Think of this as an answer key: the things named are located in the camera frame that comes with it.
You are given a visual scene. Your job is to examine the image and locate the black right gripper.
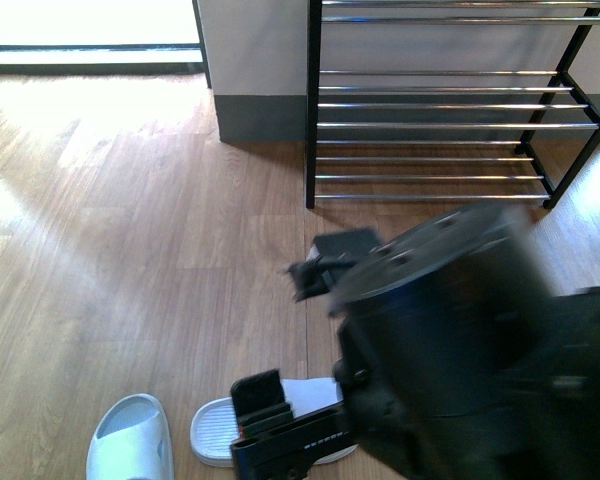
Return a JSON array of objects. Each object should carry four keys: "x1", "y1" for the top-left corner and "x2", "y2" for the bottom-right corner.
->
[{"x1": 228, "y1": 368, "x2": 406, "y2": 480}]

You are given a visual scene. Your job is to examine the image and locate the white slide sandal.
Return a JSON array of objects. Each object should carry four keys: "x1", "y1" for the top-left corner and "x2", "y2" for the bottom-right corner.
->
[{"x1": 190, "y1": 377, "x2": 342, "y2": 468}]

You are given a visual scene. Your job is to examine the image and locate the black metal shoe rack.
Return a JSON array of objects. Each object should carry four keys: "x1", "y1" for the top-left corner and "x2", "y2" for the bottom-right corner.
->
[{"x1": 305, "y1": 1, "x2": 600, "y2": 208}]

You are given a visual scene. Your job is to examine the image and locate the light blue slide sandal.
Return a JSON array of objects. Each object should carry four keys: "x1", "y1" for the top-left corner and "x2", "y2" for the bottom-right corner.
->
[{"x1": 86, "y1": 393, "x2": 174, "y2": 480}]

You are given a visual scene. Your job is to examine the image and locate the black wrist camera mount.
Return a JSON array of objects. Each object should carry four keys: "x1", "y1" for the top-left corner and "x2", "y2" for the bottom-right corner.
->
[{"x1": 284, "y1": 227, "x2": 383, "y2": 302}]

